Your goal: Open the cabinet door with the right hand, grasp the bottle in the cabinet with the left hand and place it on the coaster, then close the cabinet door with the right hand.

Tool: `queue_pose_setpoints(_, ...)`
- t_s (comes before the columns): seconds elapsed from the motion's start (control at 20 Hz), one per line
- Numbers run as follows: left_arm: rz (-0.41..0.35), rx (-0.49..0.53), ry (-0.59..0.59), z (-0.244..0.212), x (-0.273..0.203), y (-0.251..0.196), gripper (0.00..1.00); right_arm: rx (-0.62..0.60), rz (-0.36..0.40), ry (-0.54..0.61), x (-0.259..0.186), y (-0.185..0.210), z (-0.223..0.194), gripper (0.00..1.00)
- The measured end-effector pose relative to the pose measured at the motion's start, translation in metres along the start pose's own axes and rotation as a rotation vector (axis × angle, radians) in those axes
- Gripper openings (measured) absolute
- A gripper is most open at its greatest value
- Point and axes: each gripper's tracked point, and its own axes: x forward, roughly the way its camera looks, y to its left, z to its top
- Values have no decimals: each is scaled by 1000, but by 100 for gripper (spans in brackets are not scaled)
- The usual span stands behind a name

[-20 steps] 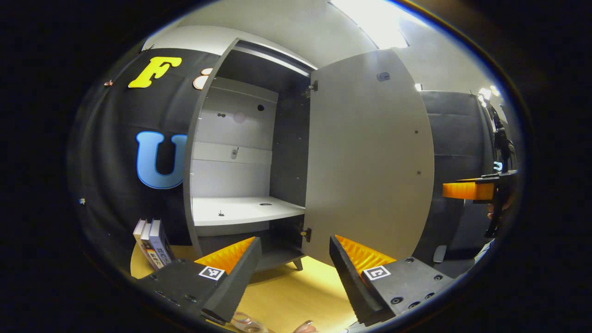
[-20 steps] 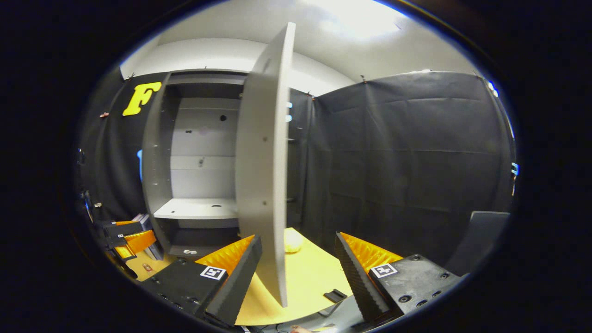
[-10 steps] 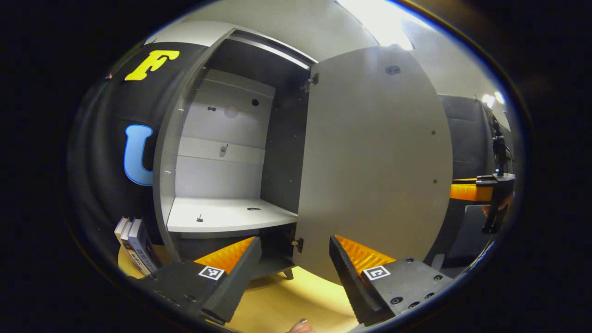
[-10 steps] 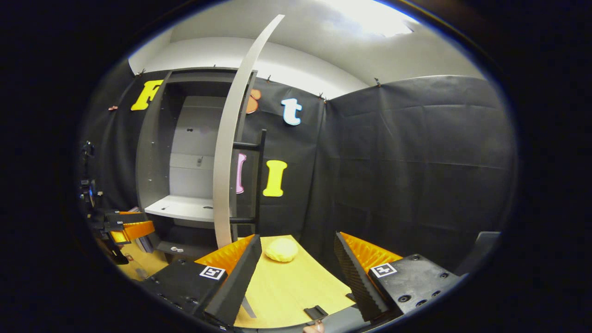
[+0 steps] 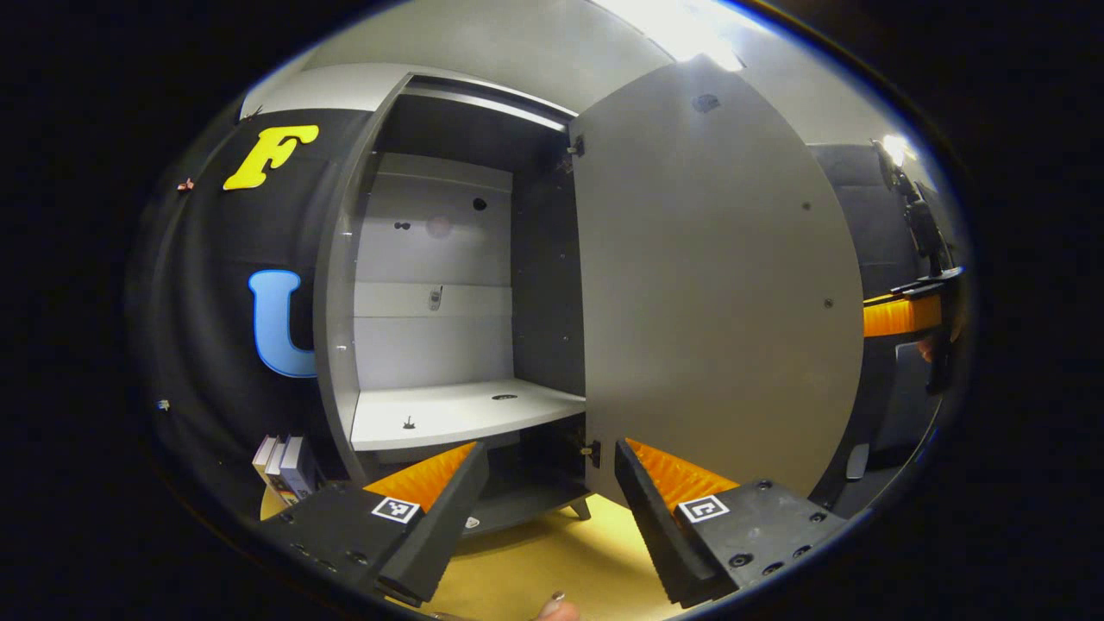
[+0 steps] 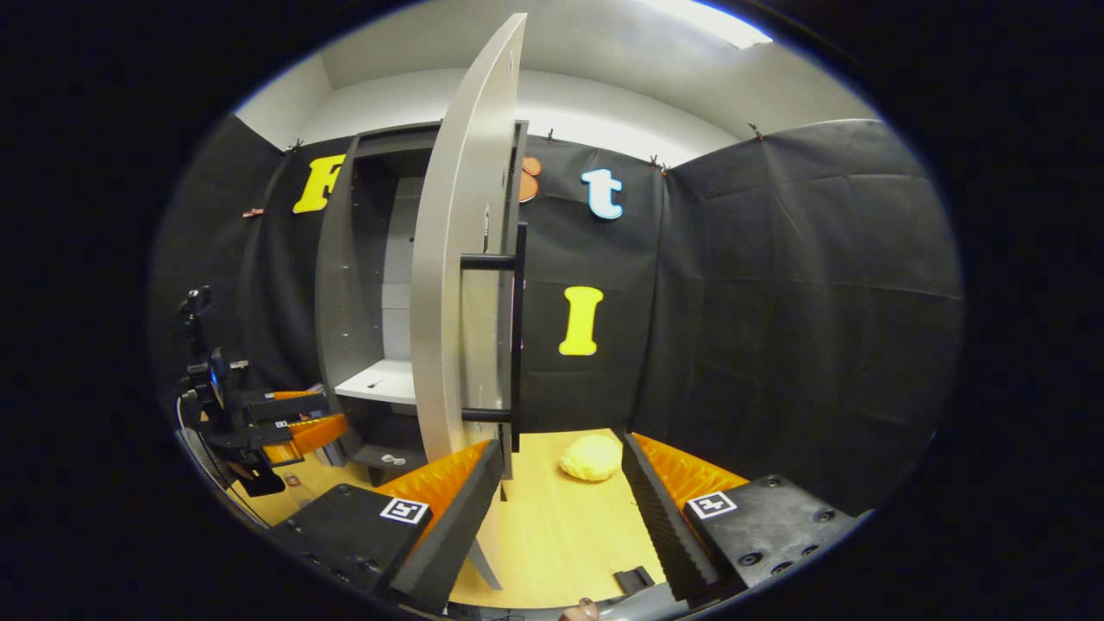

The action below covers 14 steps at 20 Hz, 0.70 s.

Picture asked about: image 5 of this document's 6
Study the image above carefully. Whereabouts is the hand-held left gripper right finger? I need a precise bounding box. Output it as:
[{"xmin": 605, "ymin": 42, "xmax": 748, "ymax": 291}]
[{"xmin": 614, "ymin": 438, "xmax": 850, "ymax": 605}]

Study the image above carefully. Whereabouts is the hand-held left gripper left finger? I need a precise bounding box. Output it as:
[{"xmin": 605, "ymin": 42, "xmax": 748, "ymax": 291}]
[{"xmin": 259, "ymin": 442, "xmax": 490, "ymax": 605}]

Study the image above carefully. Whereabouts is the beige cabinet door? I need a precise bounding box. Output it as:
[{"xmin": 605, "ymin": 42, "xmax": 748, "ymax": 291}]
[{"xmin": 569, "ymin": 53, "xmax": 866, "ymax": 510}]

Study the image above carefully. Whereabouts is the grey cabinet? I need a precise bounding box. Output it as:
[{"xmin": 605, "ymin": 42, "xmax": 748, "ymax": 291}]
[{"xmin": 312, "ymin": 62, "xmax": 596, "ymax": 536}]

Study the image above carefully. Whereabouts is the white cabinet shelf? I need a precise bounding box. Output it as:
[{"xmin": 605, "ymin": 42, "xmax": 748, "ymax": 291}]
[{"xmin": 349, "ymin": 378, "xmax": 587, "ymax": 451}]

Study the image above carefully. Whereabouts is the pale grey book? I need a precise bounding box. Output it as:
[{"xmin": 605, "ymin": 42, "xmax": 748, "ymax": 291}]
[{"xmin": 264, "ymin": 438, "xmax": 290, "ymax": 505}]

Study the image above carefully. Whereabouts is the black backdrop cloth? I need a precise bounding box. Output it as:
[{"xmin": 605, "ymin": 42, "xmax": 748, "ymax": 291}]
[{"xmin": 125, "ymin": 108, "xmax": 950, "ymax": 518}]

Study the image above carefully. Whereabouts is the long ceiling light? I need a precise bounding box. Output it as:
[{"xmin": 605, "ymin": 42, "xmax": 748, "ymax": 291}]
[{"xmin": 595, "ymin": 0, "xmax": 747, "ymax": 72}]

